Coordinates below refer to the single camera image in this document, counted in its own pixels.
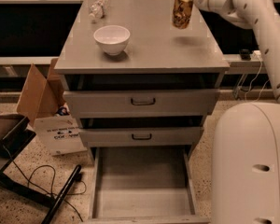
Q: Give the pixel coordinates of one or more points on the grey middle drawer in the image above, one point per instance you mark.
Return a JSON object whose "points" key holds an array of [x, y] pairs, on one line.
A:
{"points": [[139, 137]]}

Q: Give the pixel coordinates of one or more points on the grey top drawer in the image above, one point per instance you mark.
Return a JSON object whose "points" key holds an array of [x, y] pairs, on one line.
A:
{"points": [[119, 104]]}

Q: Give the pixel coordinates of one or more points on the orange drink can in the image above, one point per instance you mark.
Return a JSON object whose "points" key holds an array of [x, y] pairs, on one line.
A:
{"points": [[181, 14]]}

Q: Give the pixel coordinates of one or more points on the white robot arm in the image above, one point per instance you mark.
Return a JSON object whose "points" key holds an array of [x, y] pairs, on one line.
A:
{"points": [[246, 148]]}

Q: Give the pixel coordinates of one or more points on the grey open bottom drawer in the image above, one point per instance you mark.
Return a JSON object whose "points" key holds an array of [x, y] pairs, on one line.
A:
{"points": [[142, 185]]}

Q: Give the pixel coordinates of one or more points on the white power strip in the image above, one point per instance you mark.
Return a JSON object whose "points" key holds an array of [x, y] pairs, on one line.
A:
{"points": [[256, 54]]}

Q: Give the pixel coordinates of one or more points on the clear plastic bottle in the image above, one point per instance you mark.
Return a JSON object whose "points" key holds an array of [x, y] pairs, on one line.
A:
{"points": [[98, 9]]}

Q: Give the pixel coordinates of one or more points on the grey drawer cabinet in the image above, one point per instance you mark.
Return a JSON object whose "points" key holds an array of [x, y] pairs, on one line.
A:
{"points": [[158, 57]]}

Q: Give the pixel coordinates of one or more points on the white ceramic bowl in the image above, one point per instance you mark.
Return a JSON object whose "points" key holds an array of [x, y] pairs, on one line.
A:
{"points": [[112, 39]]}

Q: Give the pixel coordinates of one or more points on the brown cardboard box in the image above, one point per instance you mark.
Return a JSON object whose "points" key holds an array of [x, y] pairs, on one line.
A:
{"points": [[42, 102]]}

